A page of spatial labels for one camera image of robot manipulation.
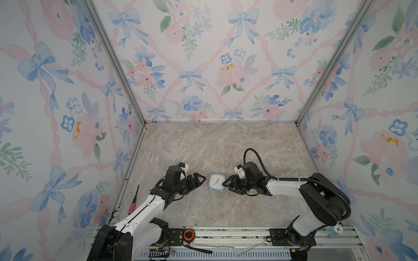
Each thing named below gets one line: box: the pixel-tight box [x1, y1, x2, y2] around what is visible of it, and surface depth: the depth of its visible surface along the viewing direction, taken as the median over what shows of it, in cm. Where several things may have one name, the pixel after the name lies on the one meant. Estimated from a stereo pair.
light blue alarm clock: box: [208, 172, 226, 192], surface depth 90 cm
